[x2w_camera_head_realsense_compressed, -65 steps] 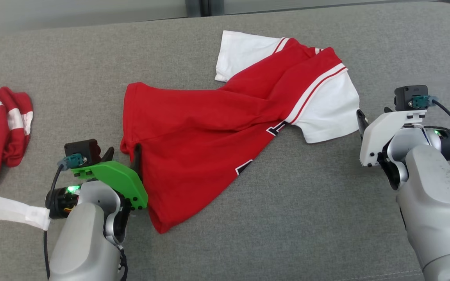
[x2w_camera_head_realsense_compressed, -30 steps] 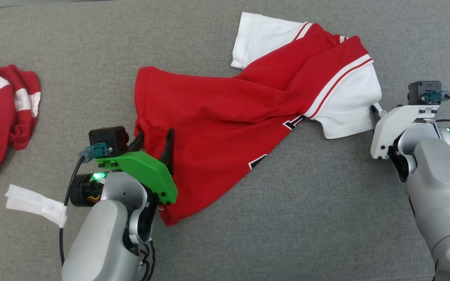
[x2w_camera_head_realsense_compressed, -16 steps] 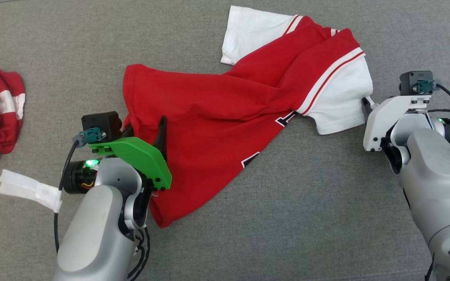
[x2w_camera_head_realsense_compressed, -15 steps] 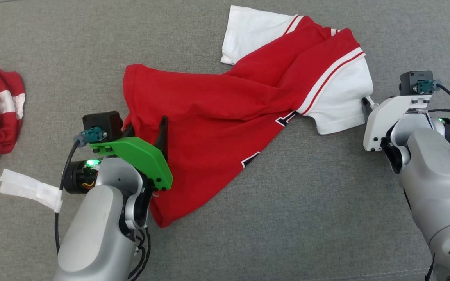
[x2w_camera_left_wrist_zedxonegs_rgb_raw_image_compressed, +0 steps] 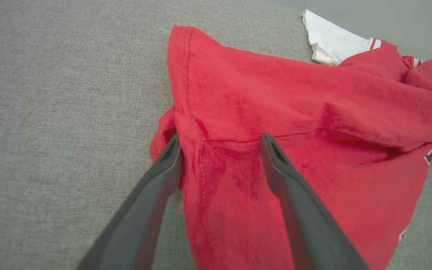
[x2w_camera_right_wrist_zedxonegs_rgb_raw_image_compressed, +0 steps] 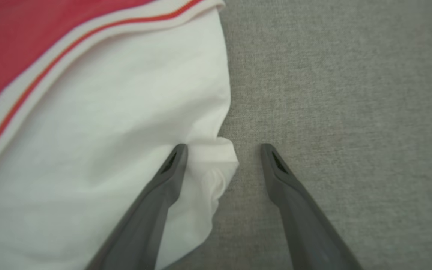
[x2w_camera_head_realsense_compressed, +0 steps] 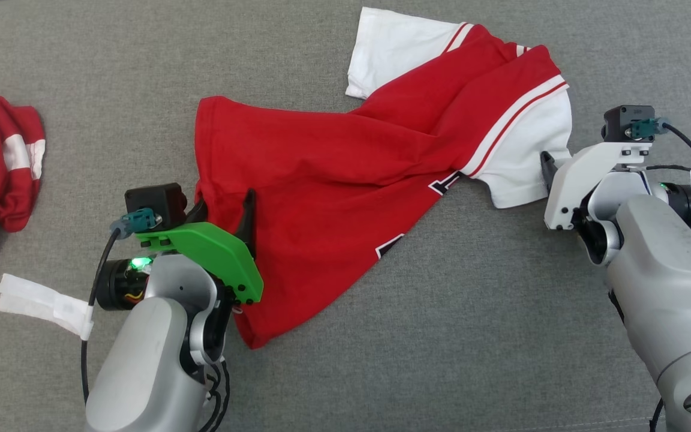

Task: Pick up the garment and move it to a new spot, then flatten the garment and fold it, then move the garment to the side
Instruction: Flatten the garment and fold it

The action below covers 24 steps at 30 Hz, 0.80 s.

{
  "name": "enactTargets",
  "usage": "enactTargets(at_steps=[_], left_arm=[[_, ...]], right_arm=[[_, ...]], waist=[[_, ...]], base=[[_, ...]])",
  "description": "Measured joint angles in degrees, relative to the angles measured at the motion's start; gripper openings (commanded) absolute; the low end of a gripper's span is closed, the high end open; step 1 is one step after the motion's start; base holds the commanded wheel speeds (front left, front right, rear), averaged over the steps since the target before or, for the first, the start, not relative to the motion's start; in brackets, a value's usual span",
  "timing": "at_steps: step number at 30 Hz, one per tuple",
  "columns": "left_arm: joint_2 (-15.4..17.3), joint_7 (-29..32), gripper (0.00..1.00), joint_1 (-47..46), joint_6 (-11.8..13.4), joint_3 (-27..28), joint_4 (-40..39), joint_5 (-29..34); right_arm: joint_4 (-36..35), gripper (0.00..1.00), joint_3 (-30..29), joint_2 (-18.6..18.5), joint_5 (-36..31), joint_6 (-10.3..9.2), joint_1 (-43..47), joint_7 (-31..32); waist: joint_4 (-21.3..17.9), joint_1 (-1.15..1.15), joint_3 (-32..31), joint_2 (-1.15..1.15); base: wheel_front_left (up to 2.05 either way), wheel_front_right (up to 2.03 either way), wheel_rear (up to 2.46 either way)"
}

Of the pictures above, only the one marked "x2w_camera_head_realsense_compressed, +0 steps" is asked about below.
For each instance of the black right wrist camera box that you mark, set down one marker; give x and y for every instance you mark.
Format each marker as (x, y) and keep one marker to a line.
(621, 117)

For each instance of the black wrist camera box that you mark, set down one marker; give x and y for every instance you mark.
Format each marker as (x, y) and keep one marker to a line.
(156, 201)
(621, 117)

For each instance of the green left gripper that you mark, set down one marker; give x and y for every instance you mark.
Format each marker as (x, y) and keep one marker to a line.
(219, 252)

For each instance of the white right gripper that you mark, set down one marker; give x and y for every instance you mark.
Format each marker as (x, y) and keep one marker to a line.
(579, 174)

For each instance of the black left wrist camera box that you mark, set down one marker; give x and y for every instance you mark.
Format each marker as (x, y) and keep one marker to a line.
(156, 201)

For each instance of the red and white basketball jersey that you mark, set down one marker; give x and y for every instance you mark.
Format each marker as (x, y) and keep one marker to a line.
(333, 198)

